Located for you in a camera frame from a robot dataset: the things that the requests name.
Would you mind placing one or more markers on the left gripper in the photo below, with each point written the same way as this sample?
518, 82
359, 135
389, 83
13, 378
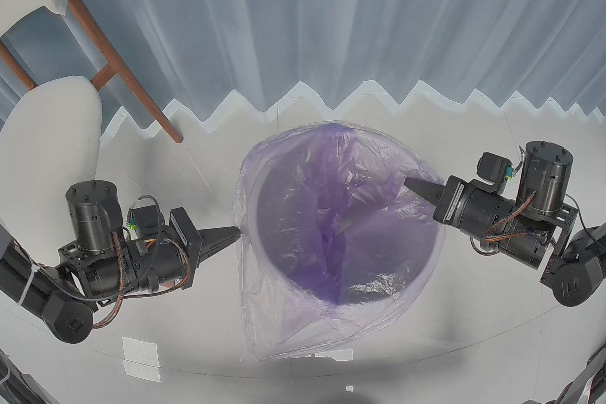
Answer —
156, 262

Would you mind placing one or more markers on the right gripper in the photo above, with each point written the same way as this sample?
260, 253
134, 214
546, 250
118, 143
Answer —
478, 210

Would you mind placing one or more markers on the purple plastic bag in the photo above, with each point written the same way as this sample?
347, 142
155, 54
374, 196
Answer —
331, 203

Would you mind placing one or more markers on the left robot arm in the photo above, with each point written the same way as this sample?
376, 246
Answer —
92, 212

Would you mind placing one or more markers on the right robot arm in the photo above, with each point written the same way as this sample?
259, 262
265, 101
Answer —
544, 175

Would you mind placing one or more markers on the white trash bin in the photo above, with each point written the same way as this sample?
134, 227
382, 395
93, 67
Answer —
378, 298

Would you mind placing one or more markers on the white cushioned wooden chair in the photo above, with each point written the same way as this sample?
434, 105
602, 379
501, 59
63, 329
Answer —
52, 118

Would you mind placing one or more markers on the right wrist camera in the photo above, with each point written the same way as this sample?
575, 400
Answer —
492, 170

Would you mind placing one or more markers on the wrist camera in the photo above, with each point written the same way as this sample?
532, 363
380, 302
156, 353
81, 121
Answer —
149, 220
492, 170

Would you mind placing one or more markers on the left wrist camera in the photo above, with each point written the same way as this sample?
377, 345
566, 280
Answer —
149, 220

